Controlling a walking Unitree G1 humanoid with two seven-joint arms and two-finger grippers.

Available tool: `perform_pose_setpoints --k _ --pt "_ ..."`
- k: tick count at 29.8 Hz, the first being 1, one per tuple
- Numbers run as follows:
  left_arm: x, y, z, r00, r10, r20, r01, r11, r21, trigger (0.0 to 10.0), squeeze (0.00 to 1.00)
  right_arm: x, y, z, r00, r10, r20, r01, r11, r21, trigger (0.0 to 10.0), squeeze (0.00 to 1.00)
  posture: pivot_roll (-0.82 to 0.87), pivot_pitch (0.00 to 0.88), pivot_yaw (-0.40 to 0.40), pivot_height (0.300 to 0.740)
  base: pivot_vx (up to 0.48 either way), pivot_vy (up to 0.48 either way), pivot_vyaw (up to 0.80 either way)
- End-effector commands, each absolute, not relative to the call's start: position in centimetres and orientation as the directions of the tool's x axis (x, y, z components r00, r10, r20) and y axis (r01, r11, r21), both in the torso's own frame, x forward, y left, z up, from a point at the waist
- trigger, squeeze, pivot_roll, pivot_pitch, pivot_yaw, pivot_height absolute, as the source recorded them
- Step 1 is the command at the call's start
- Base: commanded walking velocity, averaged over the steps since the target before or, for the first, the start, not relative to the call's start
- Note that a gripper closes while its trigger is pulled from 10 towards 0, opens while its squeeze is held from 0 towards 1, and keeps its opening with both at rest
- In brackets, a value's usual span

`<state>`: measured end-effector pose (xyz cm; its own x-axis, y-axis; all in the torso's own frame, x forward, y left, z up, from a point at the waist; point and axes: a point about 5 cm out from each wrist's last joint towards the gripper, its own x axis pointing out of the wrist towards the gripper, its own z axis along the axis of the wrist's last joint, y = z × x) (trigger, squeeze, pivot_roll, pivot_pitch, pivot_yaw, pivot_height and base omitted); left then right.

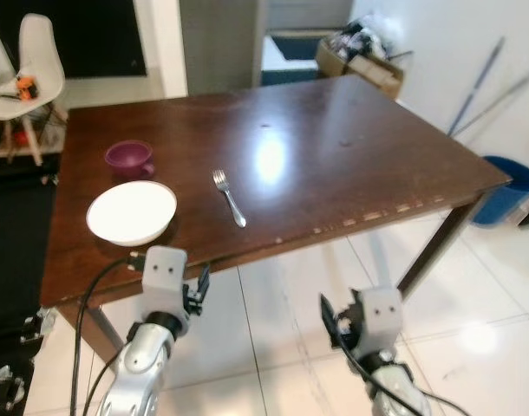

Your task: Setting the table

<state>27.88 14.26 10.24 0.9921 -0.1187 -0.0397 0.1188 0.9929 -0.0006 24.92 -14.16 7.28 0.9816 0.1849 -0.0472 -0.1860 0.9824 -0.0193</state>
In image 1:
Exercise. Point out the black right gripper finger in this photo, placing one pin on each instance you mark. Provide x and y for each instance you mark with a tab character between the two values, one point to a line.
331	319

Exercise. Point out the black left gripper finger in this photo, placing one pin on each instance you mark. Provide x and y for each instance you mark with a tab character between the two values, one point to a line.
205	279

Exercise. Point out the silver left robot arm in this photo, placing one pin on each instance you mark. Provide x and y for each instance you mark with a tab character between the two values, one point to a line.
139	373

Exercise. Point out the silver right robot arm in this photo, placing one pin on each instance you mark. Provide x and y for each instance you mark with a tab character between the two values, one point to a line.
395	386

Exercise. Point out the silver fork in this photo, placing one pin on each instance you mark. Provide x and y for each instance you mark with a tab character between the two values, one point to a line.
230	201

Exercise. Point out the white bowl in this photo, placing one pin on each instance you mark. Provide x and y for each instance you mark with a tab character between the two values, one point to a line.
130	212

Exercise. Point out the purple cup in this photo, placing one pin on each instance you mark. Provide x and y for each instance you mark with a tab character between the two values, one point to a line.
128	158

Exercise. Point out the dark brown wooden table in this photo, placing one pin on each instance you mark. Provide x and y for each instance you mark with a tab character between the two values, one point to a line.
334	156

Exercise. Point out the black floor mat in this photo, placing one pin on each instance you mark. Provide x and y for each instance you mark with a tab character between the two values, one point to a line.
13	251

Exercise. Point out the blue plastic bin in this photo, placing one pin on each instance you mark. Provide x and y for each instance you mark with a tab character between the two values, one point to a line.
507	195

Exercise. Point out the cluttered cardboard box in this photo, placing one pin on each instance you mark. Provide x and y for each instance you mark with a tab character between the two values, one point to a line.
368	69

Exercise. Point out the orange tool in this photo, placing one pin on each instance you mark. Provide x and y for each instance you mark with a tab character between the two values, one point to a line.
24	87

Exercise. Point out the dark window pane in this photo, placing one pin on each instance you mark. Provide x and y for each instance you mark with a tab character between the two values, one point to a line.
91	39

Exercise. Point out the grey pole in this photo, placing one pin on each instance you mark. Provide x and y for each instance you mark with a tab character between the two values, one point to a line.
499	100

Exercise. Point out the blue pole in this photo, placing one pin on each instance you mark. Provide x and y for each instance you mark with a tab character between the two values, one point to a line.
477	87

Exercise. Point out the white plastic chair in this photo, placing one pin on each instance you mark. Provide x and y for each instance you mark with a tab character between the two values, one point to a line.
37	52

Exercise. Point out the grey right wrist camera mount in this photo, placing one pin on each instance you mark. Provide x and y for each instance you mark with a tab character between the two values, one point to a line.
379	321

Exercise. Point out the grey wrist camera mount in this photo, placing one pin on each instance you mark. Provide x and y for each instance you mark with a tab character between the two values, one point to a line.
165	277
379	321

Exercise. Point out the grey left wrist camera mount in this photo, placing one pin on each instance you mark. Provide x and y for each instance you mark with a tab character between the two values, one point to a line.
165	277

